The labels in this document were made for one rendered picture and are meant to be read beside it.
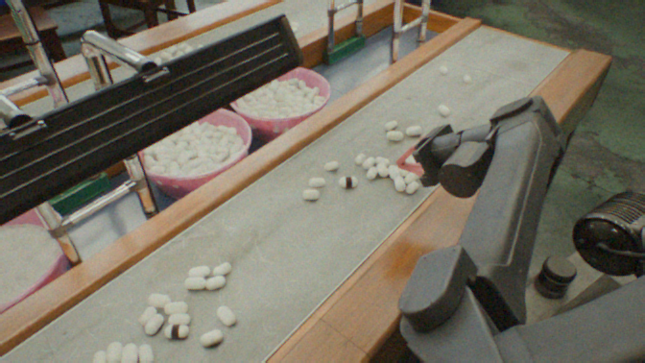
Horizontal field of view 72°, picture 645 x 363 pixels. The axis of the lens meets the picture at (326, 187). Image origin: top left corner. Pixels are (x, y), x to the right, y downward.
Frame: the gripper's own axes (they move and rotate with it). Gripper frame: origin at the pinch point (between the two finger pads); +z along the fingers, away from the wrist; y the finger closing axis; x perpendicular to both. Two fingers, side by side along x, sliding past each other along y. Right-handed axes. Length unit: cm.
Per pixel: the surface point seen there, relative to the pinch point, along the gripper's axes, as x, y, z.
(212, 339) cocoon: 5.3, 40.5, 11.0
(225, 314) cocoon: 4.0, 36.7, 12.0
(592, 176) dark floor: 82, -146, 36
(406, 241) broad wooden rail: 12.1, 6.6, 1.1
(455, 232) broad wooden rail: 15.7, -0.9, -3.3
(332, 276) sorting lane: 10.1, 19.3, 7.7
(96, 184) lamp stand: -23, 32, 55
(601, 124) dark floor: 76, -194, 43
